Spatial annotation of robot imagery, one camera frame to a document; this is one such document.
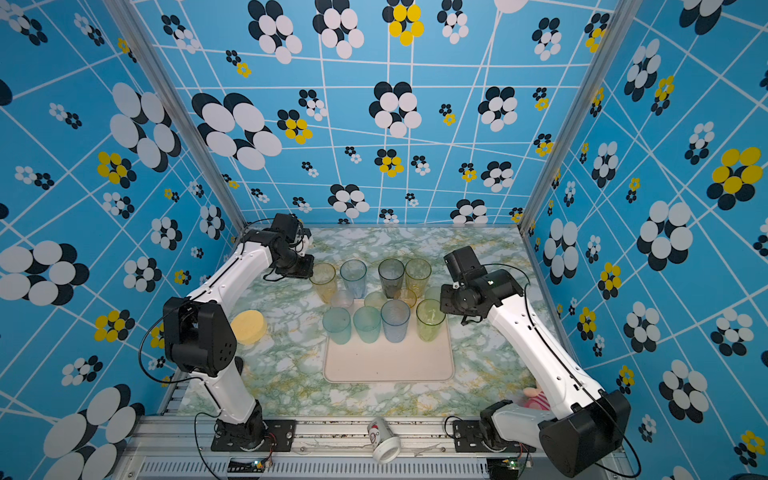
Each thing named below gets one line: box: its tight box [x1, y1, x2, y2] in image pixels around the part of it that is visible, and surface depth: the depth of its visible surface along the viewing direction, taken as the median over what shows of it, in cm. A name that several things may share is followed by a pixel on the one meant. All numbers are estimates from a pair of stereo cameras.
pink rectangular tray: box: [324, 306, 455, 381], surface depth 88 cm
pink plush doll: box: [523, 387, 551, 411], surface depth 76 cm
